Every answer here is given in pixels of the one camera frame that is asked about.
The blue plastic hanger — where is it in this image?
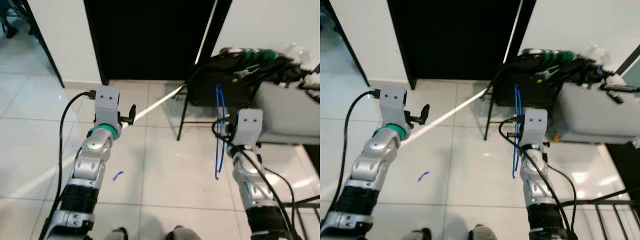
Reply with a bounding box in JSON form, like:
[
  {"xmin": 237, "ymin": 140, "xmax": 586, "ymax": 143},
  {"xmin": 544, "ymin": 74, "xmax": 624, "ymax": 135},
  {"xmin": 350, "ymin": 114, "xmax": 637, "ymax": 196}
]
[
  {"xmin": 510, "ymin": 83, "xmax": 524, "ymax": 180},
  {"xmin": 213, "ymin": 83, "xmax": 229, "ymax": 181}
]

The grey upholstered ottoman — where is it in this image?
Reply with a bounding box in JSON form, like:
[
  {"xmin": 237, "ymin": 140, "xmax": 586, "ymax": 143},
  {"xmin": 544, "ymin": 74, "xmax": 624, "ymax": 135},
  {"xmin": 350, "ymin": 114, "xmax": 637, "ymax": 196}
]
[
  {"xmin": 251, "ymin": 80, "xmax": 321, "ymax": 147},
  {"xmin": 556, "ymin": 80, "xmax": 640, "ymax": 147}
]

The black door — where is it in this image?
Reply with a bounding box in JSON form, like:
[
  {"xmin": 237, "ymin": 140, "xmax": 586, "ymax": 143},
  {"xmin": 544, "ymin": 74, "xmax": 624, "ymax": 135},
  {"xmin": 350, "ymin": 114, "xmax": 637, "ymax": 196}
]
[
  {"xmin": 82, "ymin": 0, "xmax": 234, "ymax": 86},
  {"xmin": 387, "ymin": 0, "xmax": 537, "ymax": 90}
]

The black rubber floor mat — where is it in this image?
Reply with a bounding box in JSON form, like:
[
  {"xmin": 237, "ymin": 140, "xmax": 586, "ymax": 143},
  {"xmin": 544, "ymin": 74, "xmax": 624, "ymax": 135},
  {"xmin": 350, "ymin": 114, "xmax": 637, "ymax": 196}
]
[
  {"xmin": 605, "ymin": 142, "xmax": 640, "ymax": 201},
  {"xmin": 305, "ymin": 145, "xmax": 321, "ymax": 176}
]

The grey robot right foot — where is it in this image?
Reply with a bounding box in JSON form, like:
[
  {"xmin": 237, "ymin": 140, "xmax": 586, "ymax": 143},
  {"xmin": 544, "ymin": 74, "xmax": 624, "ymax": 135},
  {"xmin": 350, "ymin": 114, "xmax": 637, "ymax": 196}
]
[
  {"xmin": 467, "ymin": 225, "xmax": 499, "ymax": 240},
  {"xmin": 167, "ymin": 225, "xmax": 202, "ymax": 240}
]

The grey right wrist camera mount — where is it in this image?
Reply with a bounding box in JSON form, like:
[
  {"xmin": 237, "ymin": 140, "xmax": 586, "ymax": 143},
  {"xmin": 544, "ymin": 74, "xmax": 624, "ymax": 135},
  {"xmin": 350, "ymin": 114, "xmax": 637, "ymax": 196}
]
[
  {"xmin": 521, "ymin": 108, "xmax": 549, "ymax": 147},
  {"xmin": 236, "ymin": 108, "xmax": 264, "ymax": 147}
]

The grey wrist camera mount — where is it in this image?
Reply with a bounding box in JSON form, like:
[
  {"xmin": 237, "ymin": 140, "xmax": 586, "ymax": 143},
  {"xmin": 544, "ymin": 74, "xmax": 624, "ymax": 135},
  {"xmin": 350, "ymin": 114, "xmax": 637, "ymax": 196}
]
[
  {"xmin": 521, "ymin": 108, "xmax": 549, "ymax": 147},
  {"xmin": 236, "ymin": 108, "xmax": 264, "ymax": 147},
  {"xmin": 379, "ymin": 85, "xmax": 407, "ymax": 128},
  {"xmin": 94, "ymin": 85, "xmax": 121, "ymax": 127}
]

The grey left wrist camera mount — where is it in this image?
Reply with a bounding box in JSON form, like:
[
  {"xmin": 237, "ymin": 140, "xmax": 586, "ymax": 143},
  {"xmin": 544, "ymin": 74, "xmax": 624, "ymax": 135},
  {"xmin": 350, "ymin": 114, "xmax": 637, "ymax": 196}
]
[
  {"xmin": 94, "ymin": 85, "xmax": 121, "ymax": 127},
  {"xmin": 379, "ymin": 85, "xmax": 407, "ymax": 128}
]

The green bungee cord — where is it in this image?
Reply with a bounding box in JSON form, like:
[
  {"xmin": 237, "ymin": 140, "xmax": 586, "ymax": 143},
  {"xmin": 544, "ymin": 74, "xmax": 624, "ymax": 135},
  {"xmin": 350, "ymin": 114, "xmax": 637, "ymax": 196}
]
[
  {"xmin": 239, "ymin": 47, "xmax": 277, "ymax": 66},
  {"xmin": 542, "ymin": 48, "xmax": 576, "ymax": 68}
]

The black strap bundle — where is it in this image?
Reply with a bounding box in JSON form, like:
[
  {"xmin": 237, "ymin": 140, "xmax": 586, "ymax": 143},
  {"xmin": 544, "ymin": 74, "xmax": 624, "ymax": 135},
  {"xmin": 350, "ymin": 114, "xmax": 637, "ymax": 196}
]
[
  {"xmin": 575, "ymin": 60, "xmax": 640, "ymax": 103},
  {"xmin": 270, "ymin": 55, "xmax": 321, "ymax": 91}
]

